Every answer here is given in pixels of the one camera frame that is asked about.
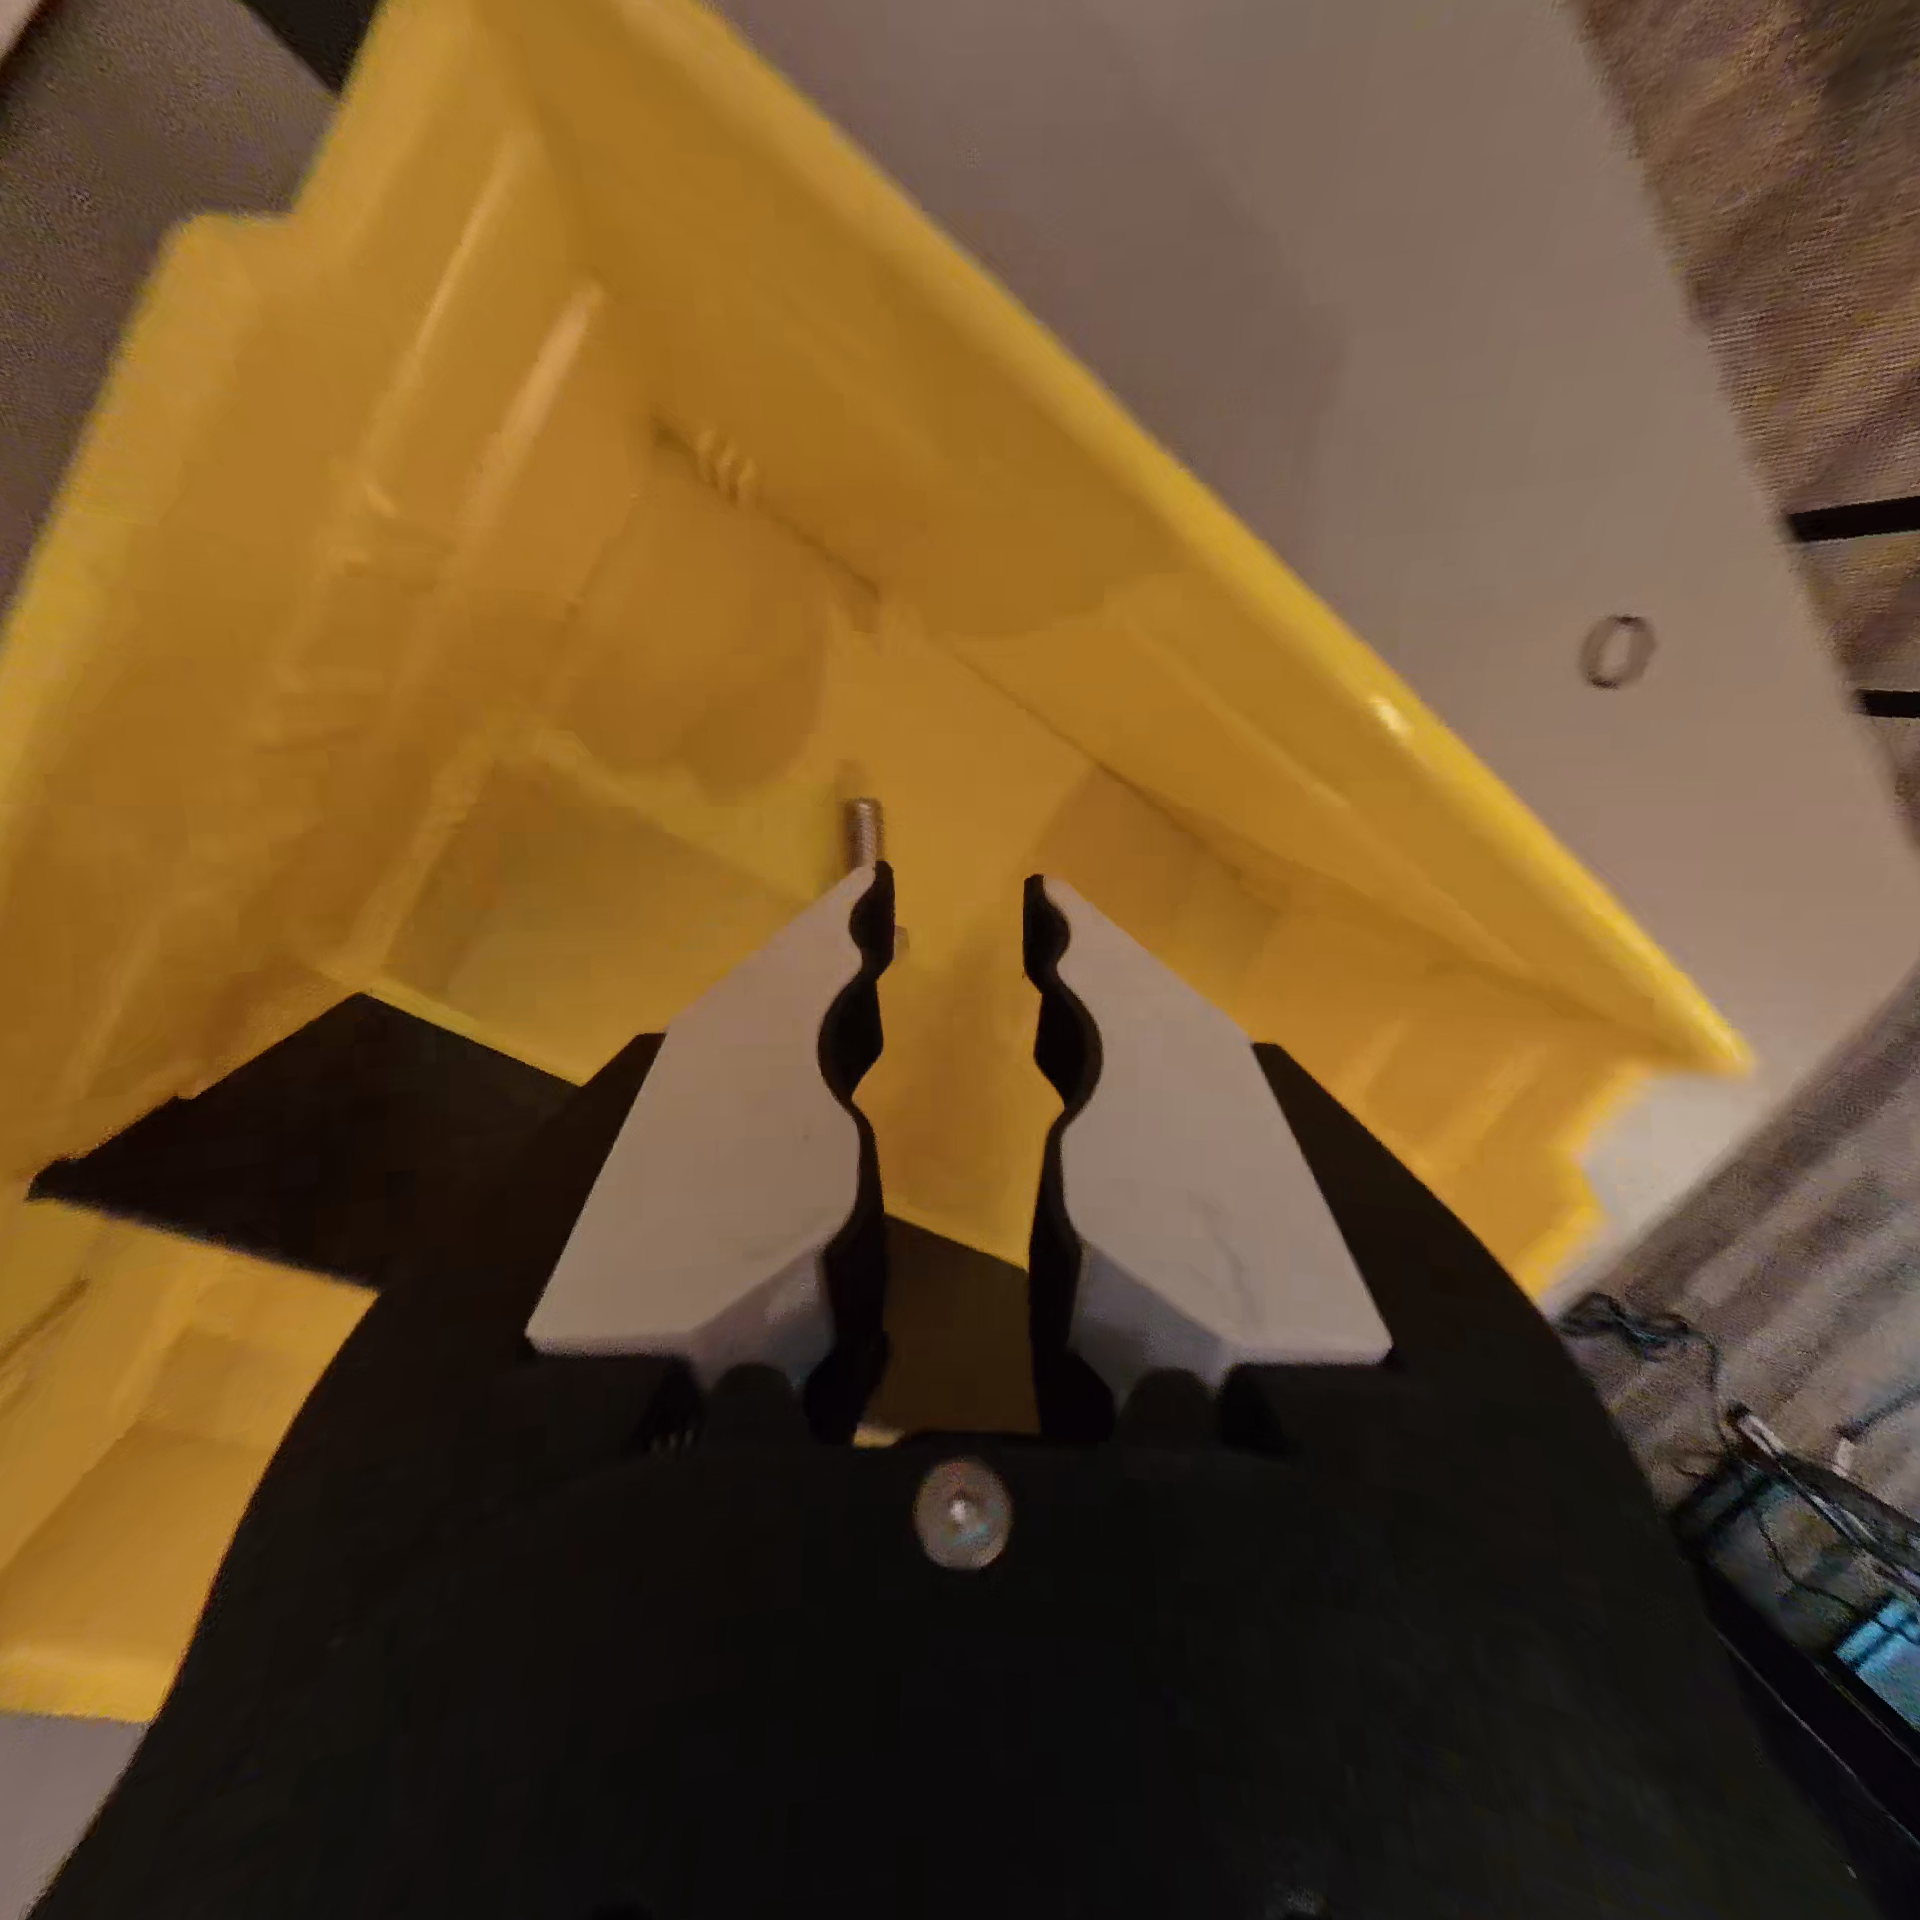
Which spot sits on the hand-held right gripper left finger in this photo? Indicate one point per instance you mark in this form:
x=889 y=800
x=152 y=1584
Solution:
x=707 y=1185

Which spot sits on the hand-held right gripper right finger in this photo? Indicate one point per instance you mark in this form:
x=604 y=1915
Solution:
x=1217 y=1200

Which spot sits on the silver hex bolt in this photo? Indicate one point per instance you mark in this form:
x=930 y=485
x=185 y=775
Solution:
x=862 y=834

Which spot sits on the yellow plastic bin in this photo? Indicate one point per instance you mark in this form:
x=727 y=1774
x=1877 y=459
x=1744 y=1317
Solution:
x=1049 y=452

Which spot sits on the round desk grommet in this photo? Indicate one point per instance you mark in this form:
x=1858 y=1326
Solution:
x=1617 y=654

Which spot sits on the dark equipment box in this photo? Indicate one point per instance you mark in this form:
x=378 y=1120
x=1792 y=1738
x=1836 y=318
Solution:
x=1801 y=1591

